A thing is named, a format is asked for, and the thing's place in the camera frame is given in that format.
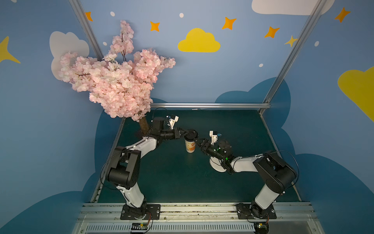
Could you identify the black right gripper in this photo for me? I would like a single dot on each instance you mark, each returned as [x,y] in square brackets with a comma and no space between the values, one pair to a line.
[204,146]

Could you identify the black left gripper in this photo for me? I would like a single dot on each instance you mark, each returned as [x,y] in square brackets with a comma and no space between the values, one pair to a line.
[177,133]

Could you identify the black plastic cup lid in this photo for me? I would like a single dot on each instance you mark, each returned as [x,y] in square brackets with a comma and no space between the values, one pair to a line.
[194,135]

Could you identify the printed paper milk tea cup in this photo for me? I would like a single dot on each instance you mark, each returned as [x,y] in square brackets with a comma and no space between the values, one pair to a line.
[190,146]

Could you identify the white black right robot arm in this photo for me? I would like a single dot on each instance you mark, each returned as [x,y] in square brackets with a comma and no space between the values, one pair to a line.
[277,174]

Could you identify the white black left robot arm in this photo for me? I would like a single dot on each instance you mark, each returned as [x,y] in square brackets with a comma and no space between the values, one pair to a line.
[124,166]

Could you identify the white leak-proof paper stack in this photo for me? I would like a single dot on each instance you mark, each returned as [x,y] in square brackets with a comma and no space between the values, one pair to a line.
[220,165]

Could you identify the pink cherry blossom tree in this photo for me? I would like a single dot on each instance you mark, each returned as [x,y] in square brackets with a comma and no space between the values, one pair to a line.
[122,81]

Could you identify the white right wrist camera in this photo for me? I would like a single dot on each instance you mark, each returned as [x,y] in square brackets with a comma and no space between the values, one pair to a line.
[214,137]

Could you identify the aluminium frame back bar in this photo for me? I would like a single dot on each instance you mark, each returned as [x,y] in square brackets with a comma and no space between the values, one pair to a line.
[212,105]

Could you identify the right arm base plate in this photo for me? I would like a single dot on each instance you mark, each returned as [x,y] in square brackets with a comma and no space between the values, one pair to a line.
[254,211]

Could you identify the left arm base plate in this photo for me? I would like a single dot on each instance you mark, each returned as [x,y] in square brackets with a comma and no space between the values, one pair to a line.
[140,211]

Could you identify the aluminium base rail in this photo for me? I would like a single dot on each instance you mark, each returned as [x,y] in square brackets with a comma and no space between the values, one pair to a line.
[197,218]

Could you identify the aluminium frame left post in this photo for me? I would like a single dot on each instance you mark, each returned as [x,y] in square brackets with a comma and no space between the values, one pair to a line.
[85,24]

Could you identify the aluminium frame post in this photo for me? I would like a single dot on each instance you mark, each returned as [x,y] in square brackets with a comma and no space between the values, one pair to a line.
[303,36]
[85,24]

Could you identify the aluminium frame right post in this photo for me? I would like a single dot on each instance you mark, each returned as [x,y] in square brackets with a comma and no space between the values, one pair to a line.
[303,36]

